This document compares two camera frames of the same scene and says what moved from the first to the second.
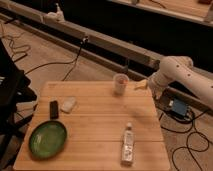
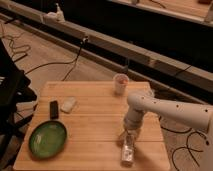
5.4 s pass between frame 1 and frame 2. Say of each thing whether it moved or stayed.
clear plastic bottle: stayed
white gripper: moved
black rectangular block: stayed
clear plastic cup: stayed
